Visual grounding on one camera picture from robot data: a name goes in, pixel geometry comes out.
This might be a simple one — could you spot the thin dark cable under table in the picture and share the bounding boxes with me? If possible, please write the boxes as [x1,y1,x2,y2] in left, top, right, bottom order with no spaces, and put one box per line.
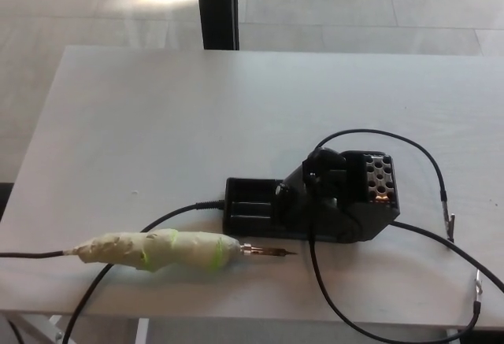
[6,320,25,344]

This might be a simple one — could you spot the black window frame post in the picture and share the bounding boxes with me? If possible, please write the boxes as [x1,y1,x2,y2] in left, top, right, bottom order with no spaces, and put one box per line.
[195,0,242,51]

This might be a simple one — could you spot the black lead with alligator clip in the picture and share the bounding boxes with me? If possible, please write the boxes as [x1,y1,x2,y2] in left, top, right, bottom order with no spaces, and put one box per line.
[313,128,458,243]
[308,236,486,342]

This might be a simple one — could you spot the black soldering iron cable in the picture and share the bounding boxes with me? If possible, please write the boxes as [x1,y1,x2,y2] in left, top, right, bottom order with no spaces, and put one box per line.
[0,250,76,260]

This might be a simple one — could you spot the tape-wrapped soldering iron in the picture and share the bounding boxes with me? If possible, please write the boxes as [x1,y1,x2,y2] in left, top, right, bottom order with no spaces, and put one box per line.
[73,227,299,273]

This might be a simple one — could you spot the black soldering iron stand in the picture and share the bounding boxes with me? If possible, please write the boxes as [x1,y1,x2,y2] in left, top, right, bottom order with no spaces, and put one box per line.
[221,146,402,245]

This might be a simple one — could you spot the black stand power cable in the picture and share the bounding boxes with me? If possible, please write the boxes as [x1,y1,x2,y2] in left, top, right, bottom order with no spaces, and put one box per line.
[61,199,226,344]

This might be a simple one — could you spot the plain black cable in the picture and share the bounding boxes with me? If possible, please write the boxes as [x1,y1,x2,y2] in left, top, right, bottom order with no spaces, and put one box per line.
[392,220,504,281]

